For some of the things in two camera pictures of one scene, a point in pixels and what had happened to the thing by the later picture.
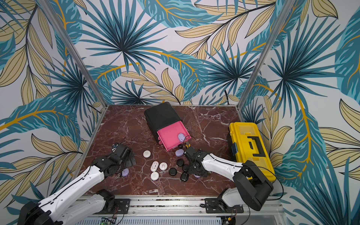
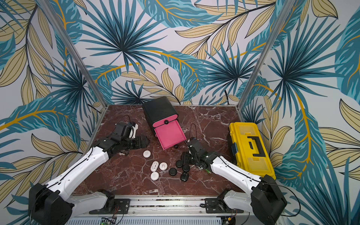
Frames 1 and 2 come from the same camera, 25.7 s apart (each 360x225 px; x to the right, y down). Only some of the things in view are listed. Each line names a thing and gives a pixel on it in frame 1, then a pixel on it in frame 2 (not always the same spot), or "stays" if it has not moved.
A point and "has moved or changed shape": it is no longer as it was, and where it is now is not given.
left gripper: [129, 163] to [138, 144]
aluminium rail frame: [180, 207] stays
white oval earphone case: [154, 166] stays
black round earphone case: [172, 171] stays
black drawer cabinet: [160, 117] has moved or changed shape
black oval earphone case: [184, 176] stays
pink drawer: [169, 135] to [165, 120]
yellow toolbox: [248, 144] stays
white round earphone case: [154, 176] stays
